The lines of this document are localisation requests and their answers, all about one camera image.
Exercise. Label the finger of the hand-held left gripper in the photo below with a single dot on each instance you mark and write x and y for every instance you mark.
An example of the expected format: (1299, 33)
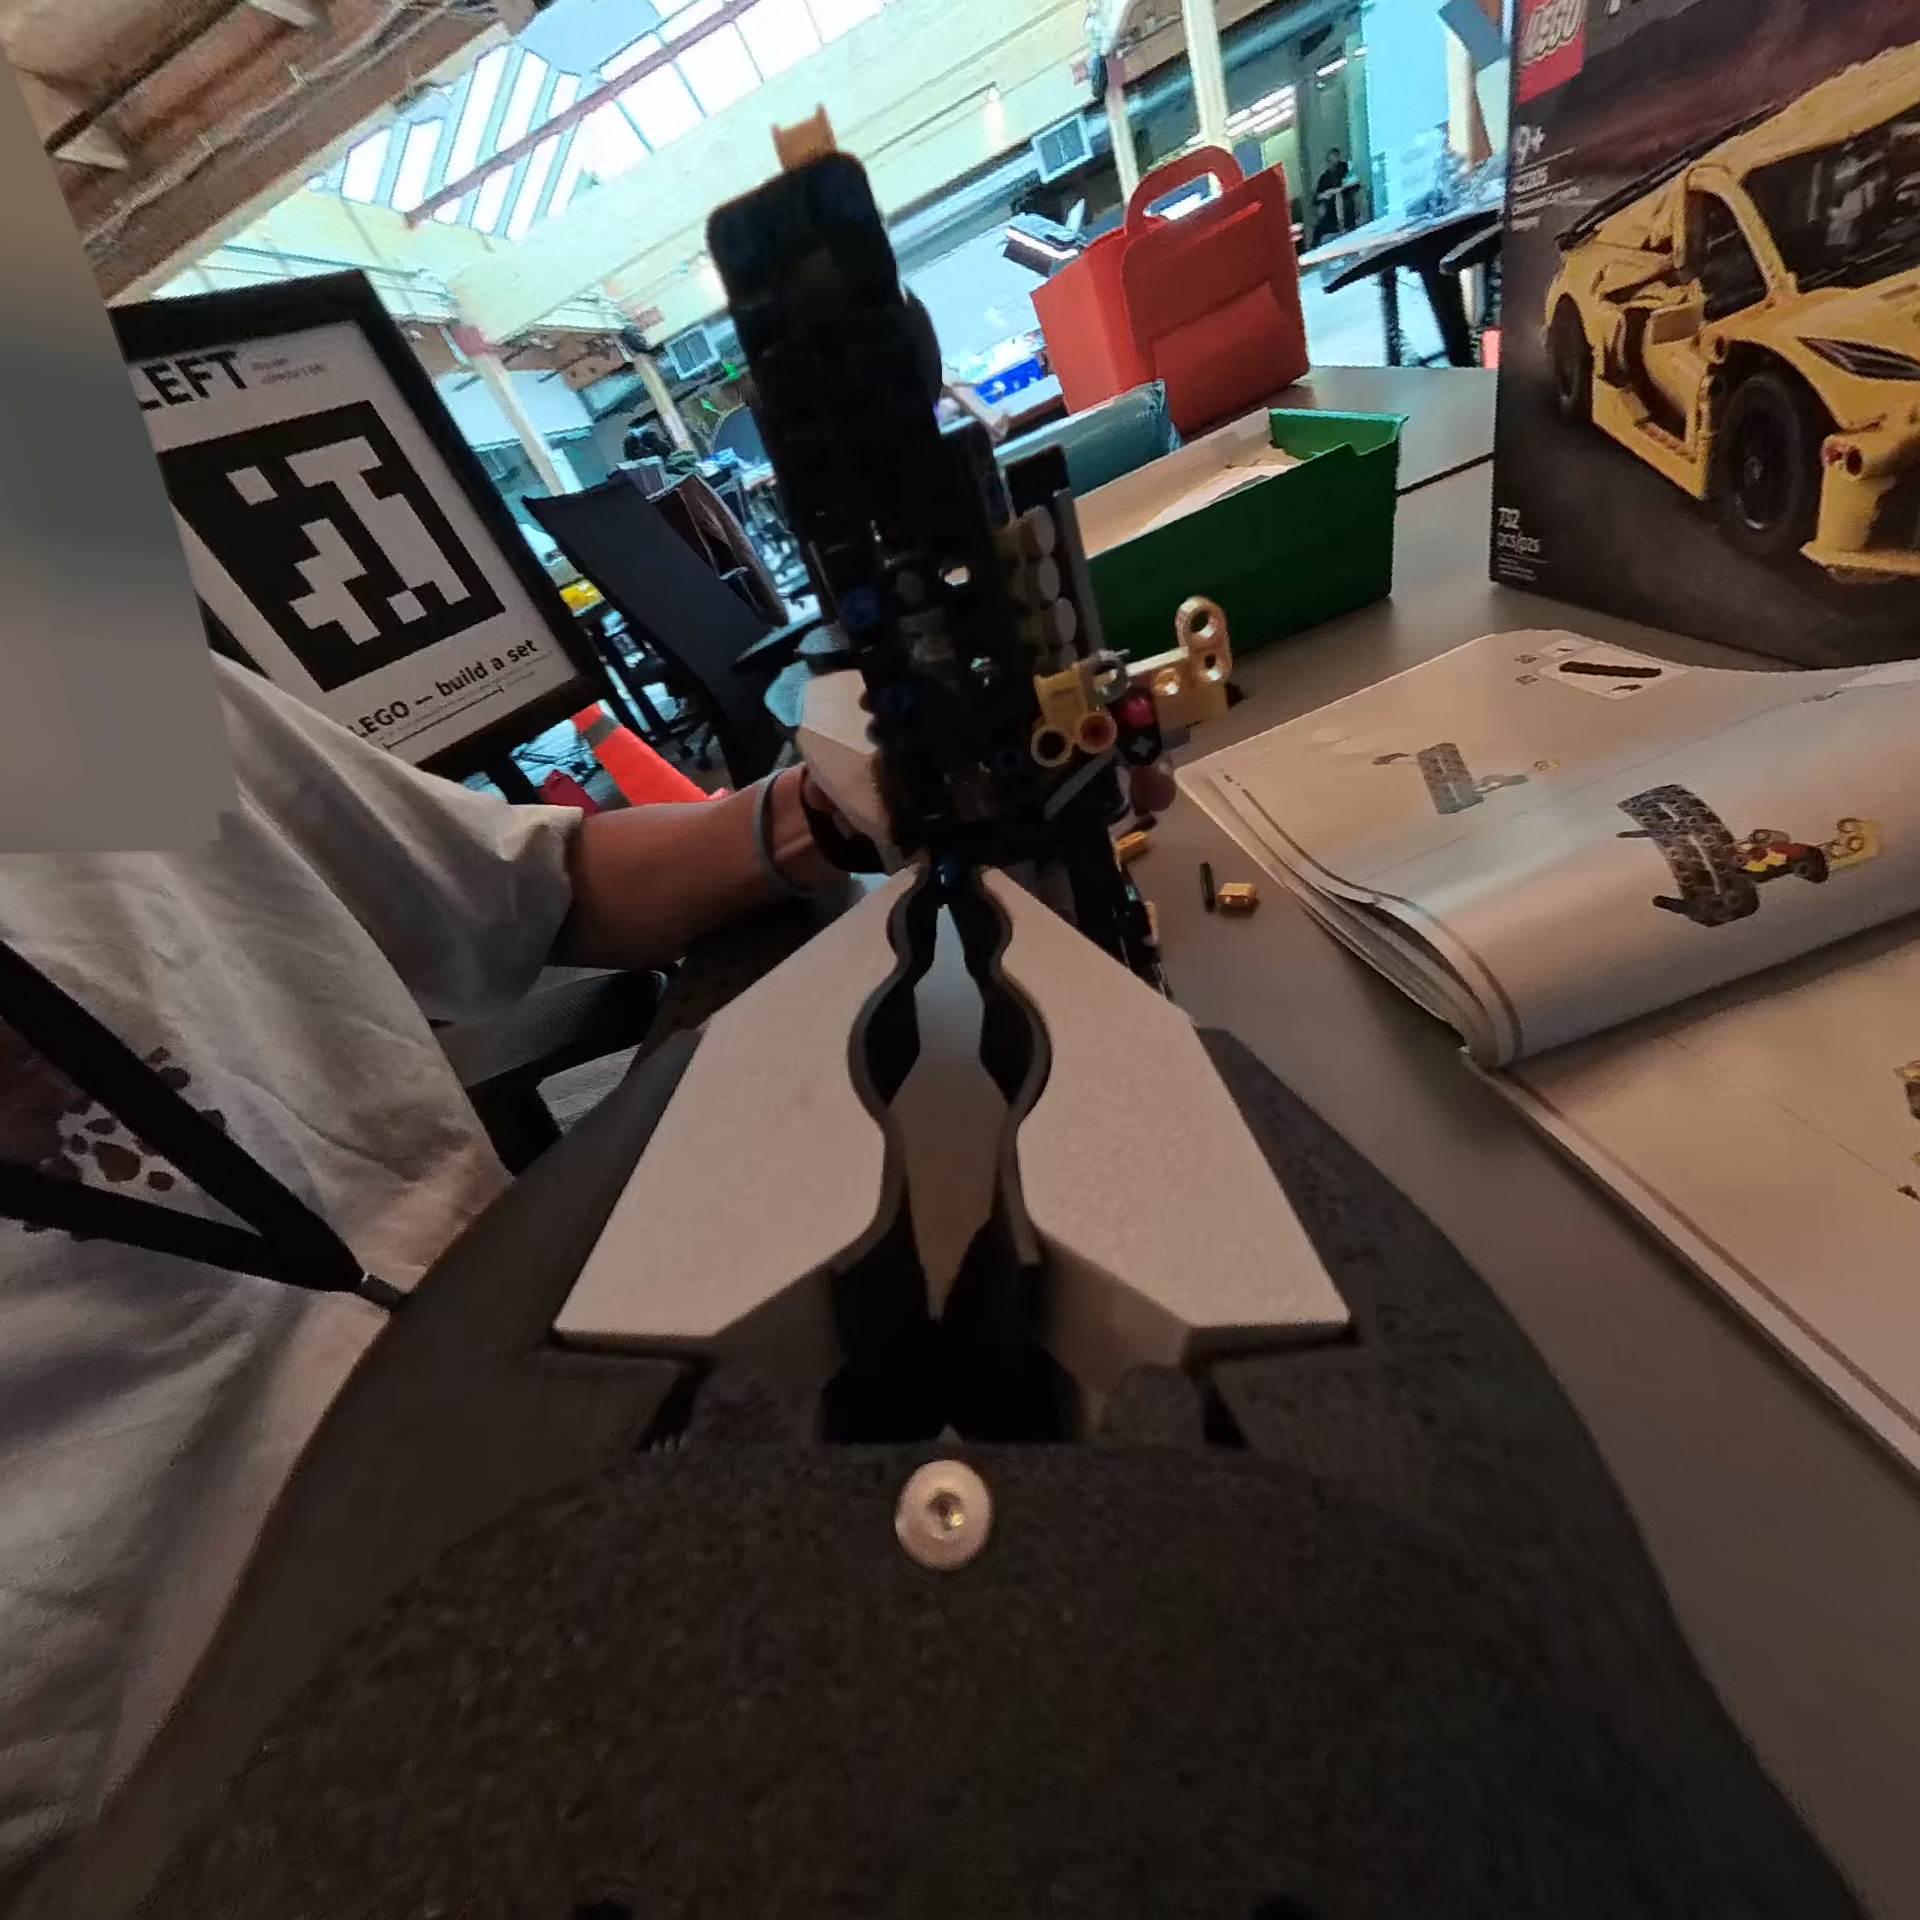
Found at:
(856, 781)

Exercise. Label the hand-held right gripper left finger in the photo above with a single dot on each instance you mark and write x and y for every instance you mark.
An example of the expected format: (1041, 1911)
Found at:
(721, 1201)

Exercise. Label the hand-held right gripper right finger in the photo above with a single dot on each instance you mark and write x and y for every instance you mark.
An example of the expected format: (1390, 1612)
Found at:
(1184, 1201)

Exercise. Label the black yellow lego car chassis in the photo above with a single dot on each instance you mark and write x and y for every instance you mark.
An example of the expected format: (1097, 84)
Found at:
(839, 452)

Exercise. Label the person's left forearm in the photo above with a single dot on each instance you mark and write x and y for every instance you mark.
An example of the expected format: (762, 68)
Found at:
(662, 885)

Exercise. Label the person's left hand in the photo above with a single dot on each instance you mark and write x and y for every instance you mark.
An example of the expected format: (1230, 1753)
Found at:
(803, 855)

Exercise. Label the blue wristband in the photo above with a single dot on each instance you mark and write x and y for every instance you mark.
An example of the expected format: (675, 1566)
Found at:
(768, 839)

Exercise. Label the orange traffic cone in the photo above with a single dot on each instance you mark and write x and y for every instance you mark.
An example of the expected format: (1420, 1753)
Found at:
(646, 765)

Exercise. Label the black office chair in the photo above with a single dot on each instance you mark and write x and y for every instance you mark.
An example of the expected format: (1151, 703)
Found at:
(646, 600)

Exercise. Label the teal cushion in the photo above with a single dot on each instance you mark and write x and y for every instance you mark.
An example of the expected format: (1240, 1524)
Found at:
(1095, 443)

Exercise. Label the green plastic bin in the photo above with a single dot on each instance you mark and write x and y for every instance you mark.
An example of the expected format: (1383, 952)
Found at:
(1243, 571)

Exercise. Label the white paper sheets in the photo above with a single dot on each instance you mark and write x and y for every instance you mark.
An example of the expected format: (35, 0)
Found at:
(1184, 481)

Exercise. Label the open instruction booklet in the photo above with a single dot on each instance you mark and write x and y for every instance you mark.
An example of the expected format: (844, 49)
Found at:
(1575, 902)

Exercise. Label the framed black white marker sign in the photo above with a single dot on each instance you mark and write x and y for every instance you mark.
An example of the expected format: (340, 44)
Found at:
(345, 524)

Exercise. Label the red felt bag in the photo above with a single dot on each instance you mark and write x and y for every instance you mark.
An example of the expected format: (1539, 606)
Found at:
(1184, 301)

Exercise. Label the black background table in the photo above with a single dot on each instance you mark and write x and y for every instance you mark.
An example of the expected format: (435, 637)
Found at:
(1395, 247)

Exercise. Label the yellow car picture cardboard box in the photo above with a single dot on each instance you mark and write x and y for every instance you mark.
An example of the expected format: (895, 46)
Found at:
(1723, 301)

